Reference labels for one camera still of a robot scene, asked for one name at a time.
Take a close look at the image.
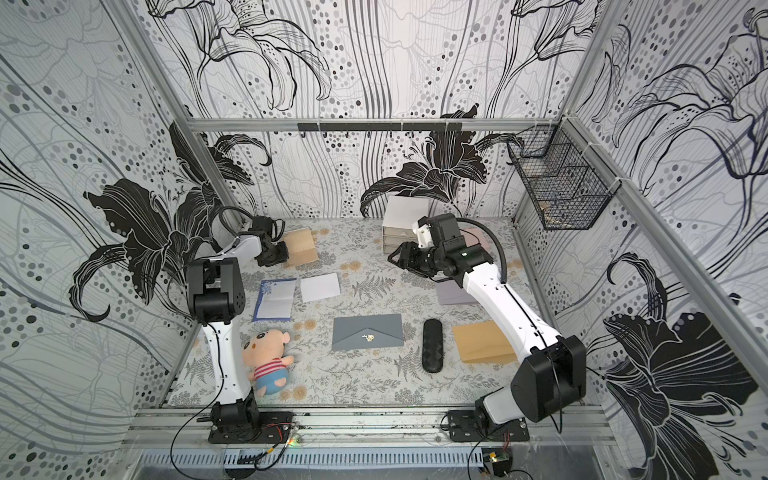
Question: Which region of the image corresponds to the cream letter paper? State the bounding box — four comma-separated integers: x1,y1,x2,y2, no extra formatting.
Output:
283,228,319,268

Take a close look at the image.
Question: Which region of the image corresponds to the dark grey envelope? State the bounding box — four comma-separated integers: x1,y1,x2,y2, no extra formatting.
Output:
331,314,404,351

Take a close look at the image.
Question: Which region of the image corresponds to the tan kraft envelope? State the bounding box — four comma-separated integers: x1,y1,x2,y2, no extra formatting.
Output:
452,321,517,364

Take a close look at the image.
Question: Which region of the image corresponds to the pink envelope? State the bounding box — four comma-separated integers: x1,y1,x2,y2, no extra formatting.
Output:
460,227,493,251

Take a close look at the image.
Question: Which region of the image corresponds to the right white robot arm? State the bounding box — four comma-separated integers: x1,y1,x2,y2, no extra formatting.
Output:
388,214,587,425

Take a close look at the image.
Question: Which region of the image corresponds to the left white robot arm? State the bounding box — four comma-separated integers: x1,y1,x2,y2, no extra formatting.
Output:
187,207,293,431

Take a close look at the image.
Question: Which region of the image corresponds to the white mini drawer box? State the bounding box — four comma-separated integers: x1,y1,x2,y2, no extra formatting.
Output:
382,195,430,254

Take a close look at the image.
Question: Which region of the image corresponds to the black remote control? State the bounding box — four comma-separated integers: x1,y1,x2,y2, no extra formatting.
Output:
422,318,444,374

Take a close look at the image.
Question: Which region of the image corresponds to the pig plush toy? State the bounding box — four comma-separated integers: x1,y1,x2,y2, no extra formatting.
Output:
243,329,294,398

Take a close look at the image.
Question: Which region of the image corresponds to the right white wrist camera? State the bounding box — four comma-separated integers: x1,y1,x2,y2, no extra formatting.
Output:
412,216,434,249

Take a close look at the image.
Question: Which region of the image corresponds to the black wall bar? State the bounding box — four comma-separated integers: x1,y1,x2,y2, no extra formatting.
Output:
296,121,464,132

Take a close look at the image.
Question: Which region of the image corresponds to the black wire basket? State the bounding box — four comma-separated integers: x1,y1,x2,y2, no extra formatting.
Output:
506,119,613,231

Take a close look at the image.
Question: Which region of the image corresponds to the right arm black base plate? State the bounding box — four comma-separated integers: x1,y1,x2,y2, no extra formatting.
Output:
440,409,530,443

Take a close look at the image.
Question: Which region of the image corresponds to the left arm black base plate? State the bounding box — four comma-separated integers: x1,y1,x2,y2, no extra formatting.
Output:
208,399,294,445

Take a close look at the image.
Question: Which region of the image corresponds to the white slotted cable duct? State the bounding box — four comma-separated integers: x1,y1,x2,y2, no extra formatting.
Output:
139,447,483,470

